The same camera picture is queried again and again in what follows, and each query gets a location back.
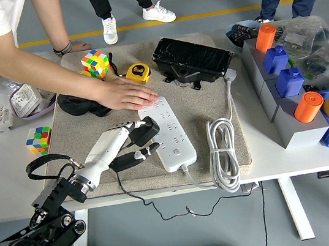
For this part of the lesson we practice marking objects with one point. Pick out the person's left hand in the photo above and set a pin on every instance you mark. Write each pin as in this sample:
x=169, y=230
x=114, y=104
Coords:
x=80, y=46

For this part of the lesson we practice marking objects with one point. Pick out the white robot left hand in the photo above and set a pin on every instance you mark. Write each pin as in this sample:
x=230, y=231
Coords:
x=103, y=150

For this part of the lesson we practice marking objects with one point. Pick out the person's right hand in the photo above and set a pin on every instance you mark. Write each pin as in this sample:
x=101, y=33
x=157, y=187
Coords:
x=126, y=94

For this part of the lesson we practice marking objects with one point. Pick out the black plug adapter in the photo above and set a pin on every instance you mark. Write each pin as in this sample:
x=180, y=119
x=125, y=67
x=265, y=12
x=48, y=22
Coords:
x=146, y=128

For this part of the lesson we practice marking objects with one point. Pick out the white power strip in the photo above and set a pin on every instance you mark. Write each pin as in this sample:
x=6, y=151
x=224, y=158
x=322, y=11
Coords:
x=178, y=155

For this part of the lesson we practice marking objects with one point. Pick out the person's left forearm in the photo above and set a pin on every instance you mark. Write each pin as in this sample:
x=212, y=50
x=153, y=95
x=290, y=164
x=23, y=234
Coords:
x=51, y=19

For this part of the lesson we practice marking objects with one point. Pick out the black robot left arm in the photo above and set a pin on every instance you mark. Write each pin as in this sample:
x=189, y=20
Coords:
x=54, y=195

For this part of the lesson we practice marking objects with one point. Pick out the person's right forearm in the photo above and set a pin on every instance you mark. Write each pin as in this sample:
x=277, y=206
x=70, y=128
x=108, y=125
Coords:
x=61, y=74

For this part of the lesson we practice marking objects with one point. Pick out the black wristband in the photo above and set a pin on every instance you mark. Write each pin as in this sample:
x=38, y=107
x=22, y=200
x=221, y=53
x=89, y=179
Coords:
x=63, y=49

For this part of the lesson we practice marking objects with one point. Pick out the colourful puzzle cube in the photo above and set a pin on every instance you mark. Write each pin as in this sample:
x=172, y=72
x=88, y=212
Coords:
x=93, y=64
x=38, y=141

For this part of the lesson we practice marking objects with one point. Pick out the black cloth pouch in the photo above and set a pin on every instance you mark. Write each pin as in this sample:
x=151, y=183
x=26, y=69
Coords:
x=75, y=103

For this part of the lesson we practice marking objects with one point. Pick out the grey-brown mat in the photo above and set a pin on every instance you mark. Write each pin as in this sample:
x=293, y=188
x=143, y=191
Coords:
x=187, y=110

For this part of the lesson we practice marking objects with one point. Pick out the black glossy device box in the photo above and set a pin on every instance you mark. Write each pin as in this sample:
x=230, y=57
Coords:
x=192, y=57

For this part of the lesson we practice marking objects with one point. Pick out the light blue bowl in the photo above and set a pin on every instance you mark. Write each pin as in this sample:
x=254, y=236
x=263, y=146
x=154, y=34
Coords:
x=233, y=43

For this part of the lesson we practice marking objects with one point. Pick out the grey block base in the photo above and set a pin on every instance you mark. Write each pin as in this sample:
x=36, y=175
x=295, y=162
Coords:
x=293, y=134

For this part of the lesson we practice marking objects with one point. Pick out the dark circuit boards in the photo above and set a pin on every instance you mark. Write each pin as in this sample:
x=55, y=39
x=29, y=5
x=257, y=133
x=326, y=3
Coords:
x=242, y=31

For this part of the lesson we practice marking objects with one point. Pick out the orange cylinder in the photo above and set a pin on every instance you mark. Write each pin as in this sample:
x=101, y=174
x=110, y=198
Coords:
x=308, y=109
x=265, y=38

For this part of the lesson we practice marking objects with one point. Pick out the blue plastic block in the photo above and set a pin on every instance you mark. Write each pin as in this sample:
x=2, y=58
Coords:
x=276, y=61
x=290, y=82

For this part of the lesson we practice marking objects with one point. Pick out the small green plastic piece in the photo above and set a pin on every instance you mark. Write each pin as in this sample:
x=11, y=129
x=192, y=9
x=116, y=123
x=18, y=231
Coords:
x=291, y=63
x=308, y=76

